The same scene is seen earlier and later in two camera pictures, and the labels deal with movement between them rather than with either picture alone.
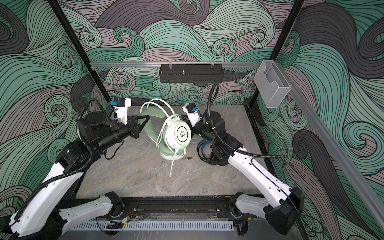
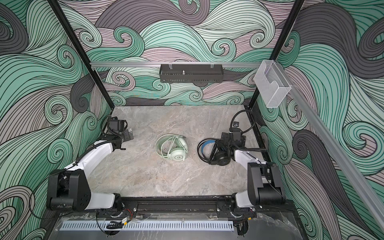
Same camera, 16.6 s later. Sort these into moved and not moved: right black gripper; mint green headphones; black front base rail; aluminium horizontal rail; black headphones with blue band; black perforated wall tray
Moved: mint green headphones; right black gripper
Not moved: black headphones with blue band; black perforated wall tray; black front base rail; aluminium horizontal rail
